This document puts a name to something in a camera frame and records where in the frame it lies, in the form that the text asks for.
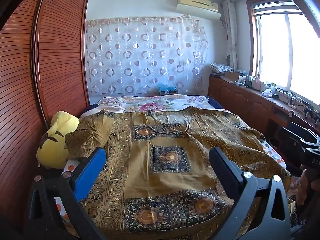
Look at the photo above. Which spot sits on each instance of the navy blanket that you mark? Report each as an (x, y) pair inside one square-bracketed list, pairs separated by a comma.
[(215, 103)]

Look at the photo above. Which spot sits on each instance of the person's right hand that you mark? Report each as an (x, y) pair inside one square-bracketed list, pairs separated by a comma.
[(303, 182)]

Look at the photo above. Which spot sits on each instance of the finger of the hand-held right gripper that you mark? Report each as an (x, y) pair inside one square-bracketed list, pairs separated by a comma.
[(295, 137)]

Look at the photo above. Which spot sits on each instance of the white orange-dotted bedsheet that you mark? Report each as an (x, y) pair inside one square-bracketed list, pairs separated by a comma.
[(70, 168)]

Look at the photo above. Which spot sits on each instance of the white bottle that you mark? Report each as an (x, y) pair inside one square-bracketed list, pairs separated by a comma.
[(256, 82)]

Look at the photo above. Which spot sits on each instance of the yellow plush toy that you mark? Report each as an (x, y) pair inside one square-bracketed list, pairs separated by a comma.
[(53, 145)]

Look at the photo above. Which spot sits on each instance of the dark dotted clothing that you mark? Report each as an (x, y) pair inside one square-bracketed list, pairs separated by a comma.
[(298, 215)]

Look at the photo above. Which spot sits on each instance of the wooden slatted wardrobe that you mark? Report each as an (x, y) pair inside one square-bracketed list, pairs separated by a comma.
[(57, 55)]

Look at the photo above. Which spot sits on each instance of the floral bedsheet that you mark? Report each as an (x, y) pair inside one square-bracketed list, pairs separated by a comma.
[(155, 103)]

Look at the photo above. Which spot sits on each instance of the white window curtain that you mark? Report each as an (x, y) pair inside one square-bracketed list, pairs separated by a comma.
[(231, 30)]

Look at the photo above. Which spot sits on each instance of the wall air conditioner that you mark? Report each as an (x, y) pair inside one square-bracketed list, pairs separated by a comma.
[(197, 6)]

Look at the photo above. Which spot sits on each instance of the wooden framed window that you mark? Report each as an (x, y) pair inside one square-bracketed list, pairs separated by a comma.
[(287, 50)]

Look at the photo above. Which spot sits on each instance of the blue box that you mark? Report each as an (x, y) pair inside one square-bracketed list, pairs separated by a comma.
[(167, 89)]

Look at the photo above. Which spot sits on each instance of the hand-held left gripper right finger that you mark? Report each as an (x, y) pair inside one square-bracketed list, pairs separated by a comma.
[(225, 170)]

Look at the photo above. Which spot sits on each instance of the crumpled white tissue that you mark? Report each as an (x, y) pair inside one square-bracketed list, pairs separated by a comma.
[(267, 93)]

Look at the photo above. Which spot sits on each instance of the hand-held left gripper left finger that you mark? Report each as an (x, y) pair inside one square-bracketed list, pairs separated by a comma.
[(90, 172)]

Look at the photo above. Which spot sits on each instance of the cardboard box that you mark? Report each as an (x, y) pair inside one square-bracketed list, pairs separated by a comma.
[(233, 76)]

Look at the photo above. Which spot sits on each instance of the wooden side cabinet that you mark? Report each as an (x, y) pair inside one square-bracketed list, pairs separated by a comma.
[(245, 100)]

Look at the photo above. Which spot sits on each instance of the white circle-patterned curtain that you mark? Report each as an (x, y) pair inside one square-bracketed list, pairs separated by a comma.
[(147, 55)]

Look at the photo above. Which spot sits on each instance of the golden patterned garment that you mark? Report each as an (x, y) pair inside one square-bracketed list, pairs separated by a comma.
[(170, 155)]

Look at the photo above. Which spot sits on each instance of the stack of folded cloths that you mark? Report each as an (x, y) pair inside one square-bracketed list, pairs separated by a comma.
[(220, 68)]

